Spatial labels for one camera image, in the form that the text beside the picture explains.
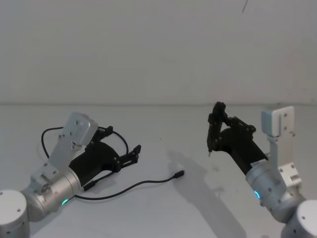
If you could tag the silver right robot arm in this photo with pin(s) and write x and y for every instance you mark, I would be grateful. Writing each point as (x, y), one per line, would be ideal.
(275, 193)

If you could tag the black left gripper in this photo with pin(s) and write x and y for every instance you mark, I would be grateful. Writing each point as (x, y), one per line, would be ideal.
(95, 158)

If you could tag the white tablecloth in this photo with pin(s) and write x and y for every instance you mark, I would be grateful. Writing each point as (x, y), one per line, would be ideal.
(158, 213)

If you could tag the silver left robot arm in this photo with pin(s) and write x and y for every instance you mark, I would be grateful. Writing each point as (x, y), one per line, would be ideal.
(54, 184)

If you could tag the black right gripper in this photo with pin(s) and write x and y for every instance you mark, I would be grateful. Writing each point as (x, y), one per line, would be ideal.
(241, 148)

